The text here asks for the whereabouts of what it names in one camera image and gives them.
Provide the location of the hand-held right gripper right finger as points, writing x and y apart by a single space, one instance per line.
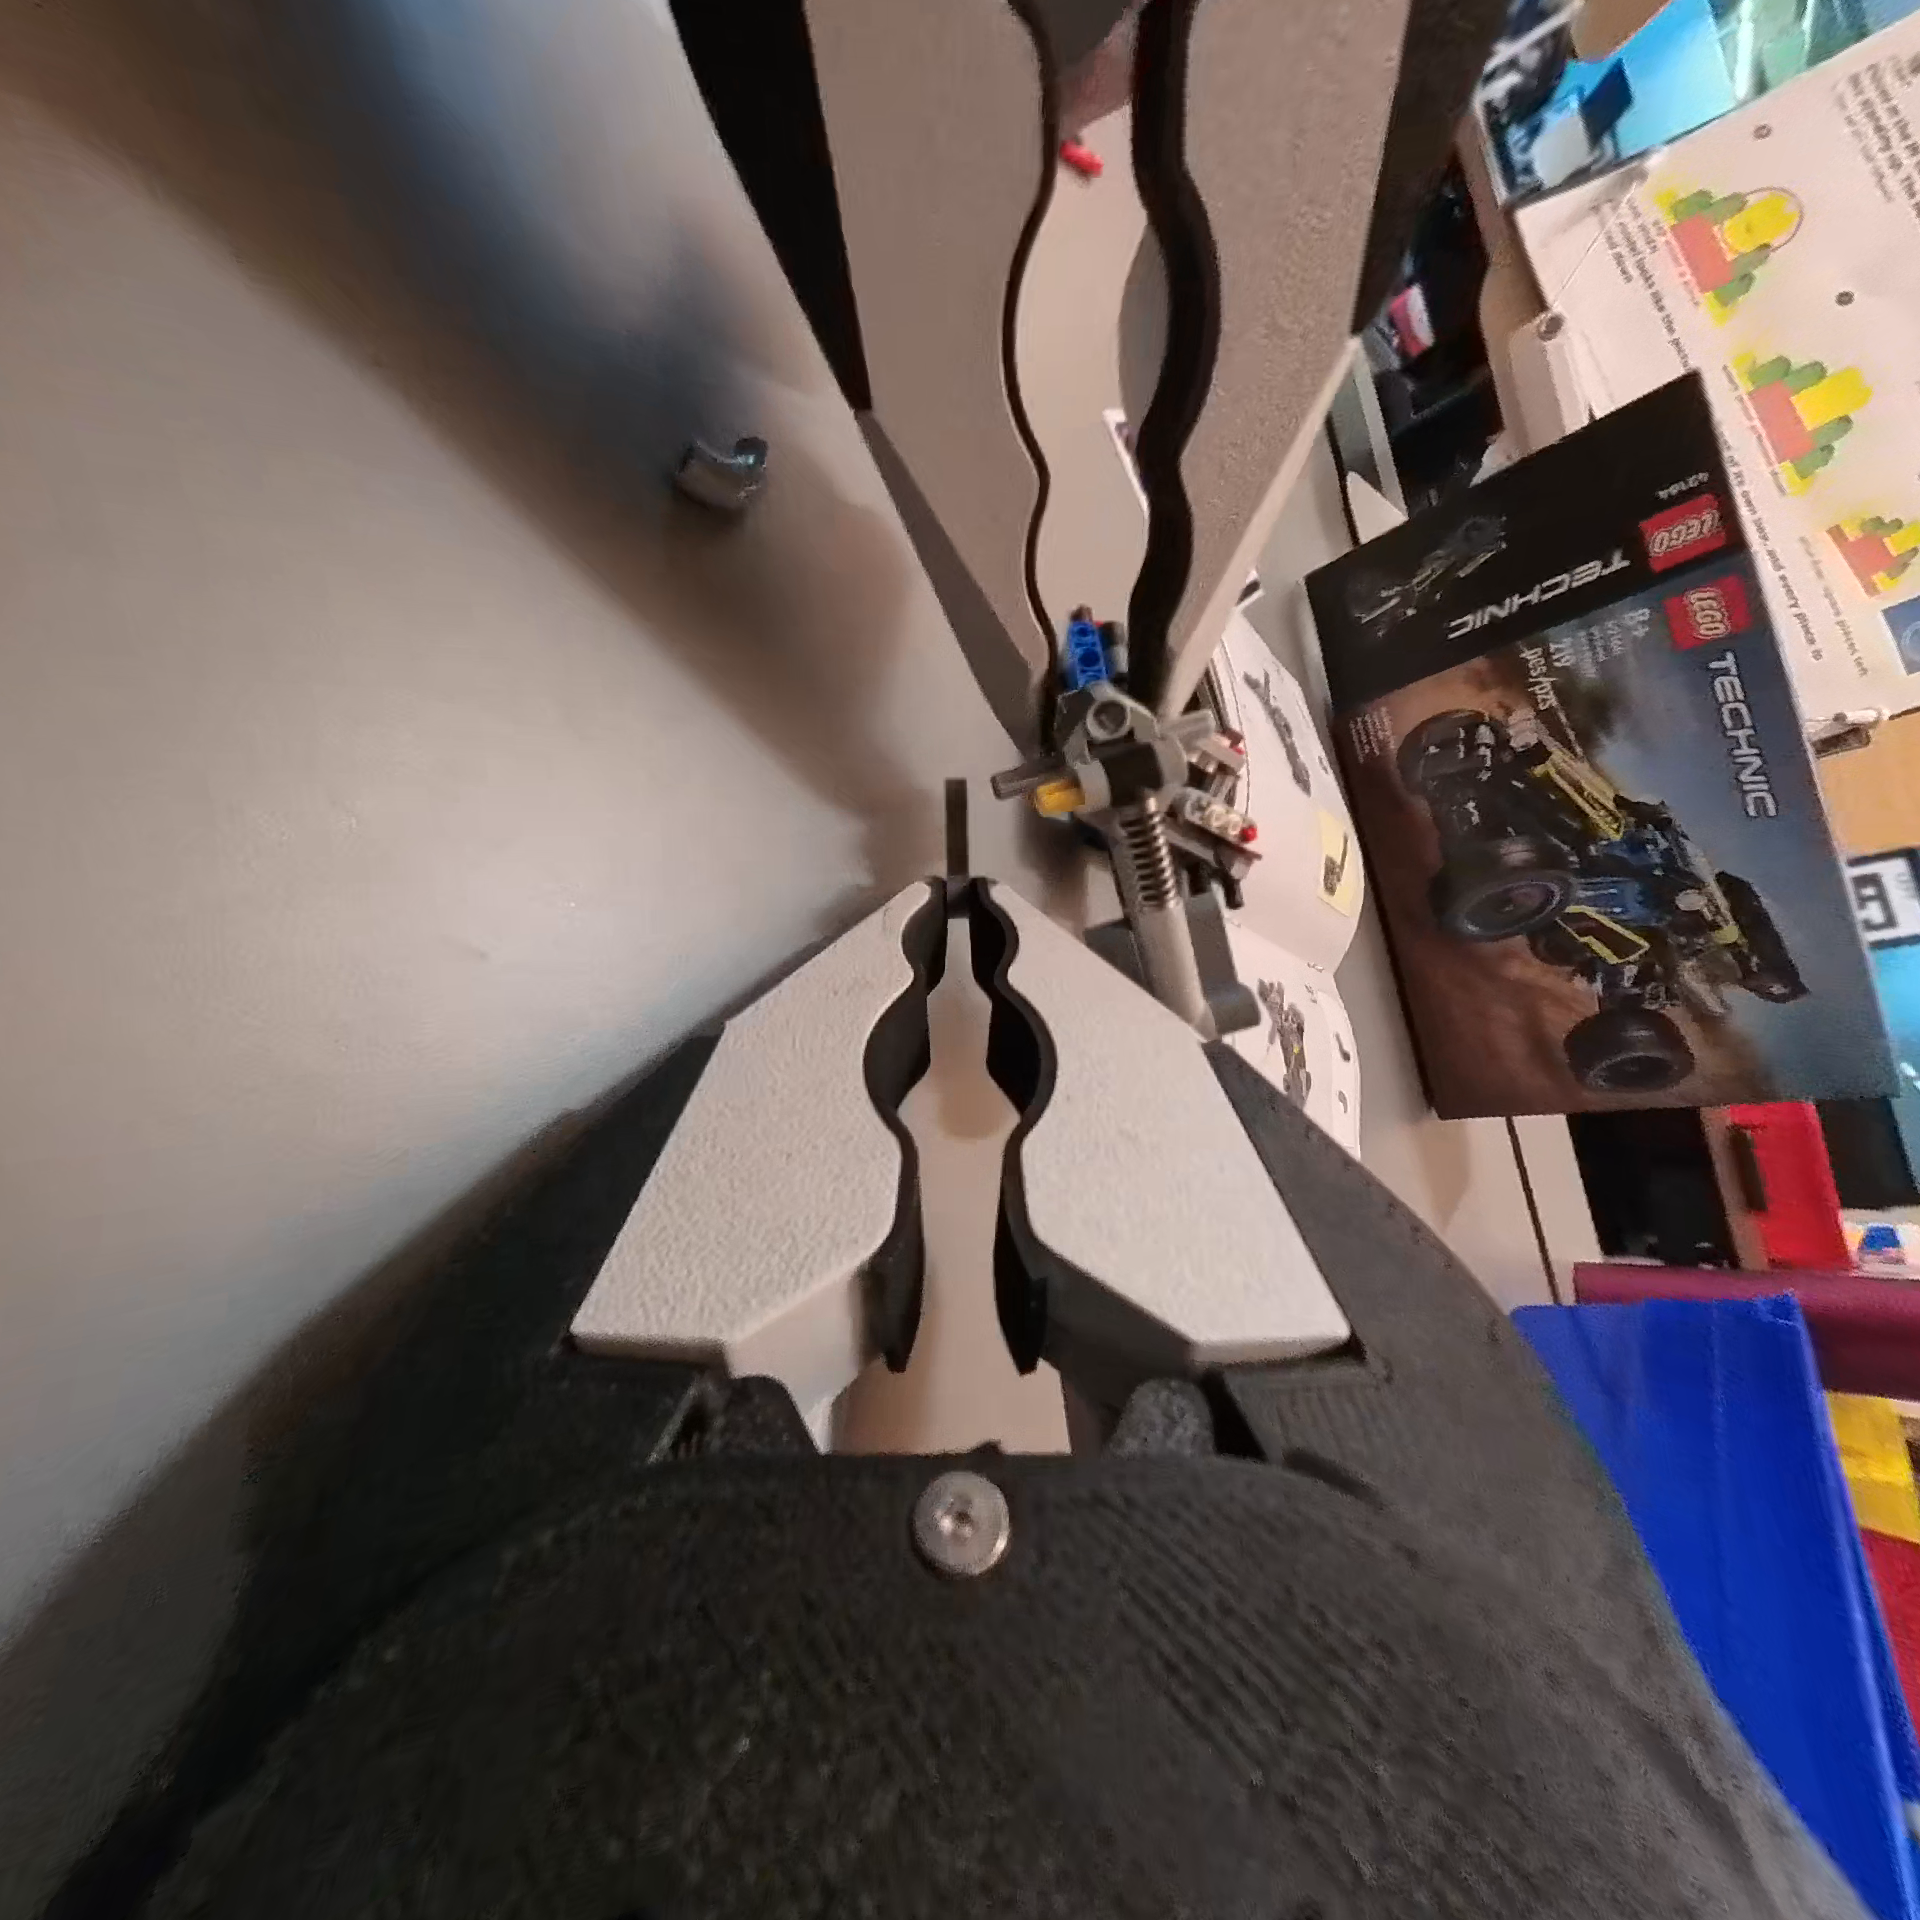
1170 1186

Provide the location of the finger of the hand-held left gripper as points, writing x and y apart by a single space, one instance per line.
1290 226
930 226

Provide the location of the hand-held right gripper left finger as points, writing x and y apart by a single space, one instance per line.
751 1186

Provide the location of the grey lego shock absorber assembly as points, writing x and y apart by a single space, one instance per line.
1126 750

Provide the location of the small red lego piece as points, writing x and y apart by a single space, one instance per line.
1077 157

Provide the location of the lego instruction booklet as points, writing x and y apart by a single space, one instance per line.
1320 961

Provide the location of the small grey lego connector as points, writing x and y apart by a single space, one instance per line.
720 469

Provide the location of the lego chassis assembly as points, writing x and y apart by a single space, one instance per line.
1218 822

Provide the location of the blue lego beam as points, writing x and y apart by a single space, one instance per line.
1088 647

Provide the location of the lego set box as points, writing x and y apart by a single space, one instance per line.
1590 839

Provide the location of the blue printed box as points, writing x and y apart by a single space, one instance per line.
1621 76

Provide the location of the white poster with brick pictures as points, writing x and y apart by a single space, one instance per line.
1800 270

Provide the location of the blue storage bin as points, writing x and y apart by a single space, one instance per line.
1694 1501

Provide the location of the red box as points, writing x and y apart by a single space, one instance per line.
1793 1186

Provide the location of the yellow red bin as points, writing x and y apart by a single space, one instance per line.
1881 1501

